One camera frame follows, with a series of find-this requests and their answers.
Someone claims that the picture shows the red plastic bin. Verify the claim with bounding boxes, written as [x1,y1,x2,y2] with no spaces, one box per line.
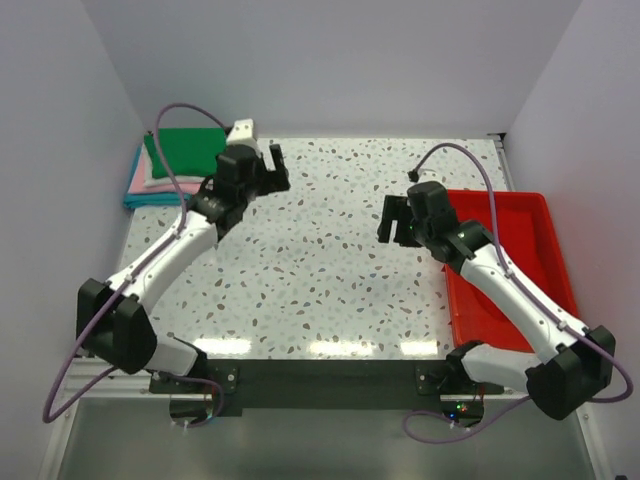
[444,192,579,353]

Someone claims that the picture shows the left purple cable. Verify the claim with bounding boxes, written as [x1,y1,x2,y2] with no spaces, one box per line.
[42,103,236,425]

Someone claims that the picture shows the folded pink t shirt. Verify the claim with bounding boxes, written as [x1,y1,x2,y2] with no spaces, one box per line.
[127,152,204,194]

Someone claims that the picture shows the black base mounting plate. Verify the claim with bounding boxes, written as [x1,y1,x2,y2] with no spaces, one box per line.
[147,357,506,419]

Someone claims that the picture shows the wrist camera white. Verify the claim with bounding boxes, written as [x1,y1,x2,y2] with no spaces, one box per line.
[226,119,261,156]
[407,169,438,183]

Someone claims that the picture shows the folded teal t shirt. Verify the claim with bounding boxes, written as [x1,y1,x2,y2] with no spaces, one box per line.
[122,148,180,210]

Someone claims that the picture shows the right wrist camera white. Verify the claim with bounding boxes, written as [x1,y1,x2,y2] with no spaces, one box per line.
[407,169,438,183]

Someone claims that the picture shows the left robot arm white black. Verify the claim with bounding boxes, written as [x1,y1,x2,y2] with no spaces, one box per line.
[76,144,290,379]

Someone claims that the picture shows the green t shirt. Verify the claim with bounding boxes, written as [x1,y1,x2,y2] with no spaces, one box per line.
[159,128,226,178]

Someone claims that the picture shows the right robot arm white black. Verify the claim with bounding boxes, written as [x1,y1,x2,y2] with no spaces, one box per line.
[377,181,616,420]

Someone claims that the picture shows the folded white t shirt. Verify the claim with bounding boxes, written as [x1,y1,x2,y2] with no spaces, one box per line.
[143,147,206,188]

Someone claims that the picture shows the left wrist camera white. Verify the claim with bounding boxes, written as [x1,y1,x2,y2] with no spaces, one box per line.
[226,119,261,156]

